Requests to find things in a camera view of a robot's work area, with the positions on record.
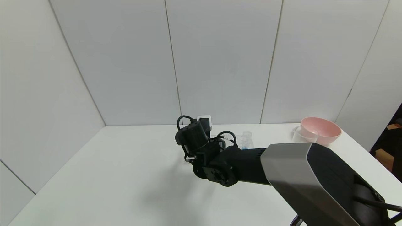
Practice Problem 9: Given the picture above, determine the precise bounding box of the brown cardboard box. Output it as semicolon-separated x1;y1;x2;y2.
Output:
375;149;395;172

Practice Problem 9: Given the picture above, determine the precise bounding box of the clear acrylic test tube rack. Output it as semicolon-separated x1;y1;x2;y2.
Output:
184;134;255;164

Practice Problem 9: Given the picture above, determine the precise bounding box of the clear plastic beaker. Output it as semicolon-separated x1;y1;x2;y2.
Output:
292;126;318;144

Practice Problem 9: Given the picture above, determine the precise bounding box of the pink bowl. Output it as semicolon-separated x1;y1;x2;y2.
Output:
301;117;341;145

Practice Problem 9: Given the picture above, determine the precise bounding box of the test tube with blue pigment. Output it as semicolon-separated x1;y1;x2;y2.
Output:
242;131;253;150

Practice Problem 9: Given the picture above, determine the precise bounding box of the black camera cable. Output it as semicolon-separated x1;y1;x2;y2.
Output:
177;115;238;148

